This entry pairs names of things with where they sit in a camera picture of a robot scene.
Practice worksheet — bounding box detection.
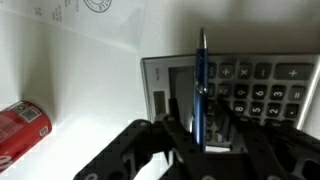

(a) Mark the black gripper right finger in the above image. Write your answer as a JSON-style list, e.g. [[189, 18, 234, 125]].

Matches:
[[217, 97, 290, 180]]

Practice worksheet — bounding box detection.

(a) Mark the silver calculator with dark keys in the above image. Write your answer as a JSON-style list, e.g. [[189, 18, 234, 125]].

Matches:
[[140, 53, 320, 155]]

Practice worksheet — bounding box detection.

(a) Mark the red soda can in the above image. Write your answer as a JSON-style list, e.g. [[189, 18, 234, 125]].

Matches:
[[0, 99, 54, 174]]

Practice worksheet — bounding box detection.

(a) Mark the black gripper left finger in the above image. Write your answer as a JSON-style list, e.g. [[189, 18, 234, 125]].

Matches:
[[163, 97, 204, 180]]

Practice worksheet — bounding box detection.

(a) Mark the white printed paper sheet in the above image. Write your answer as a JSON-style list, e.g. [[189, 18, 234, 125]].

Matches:
[[0, 0, 147, 52]]

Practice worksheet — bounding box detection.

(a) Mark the blue pen with silver clip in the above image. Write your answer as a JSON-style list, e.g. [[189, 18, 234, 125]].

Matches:
[[191, 27, 211, 152]]

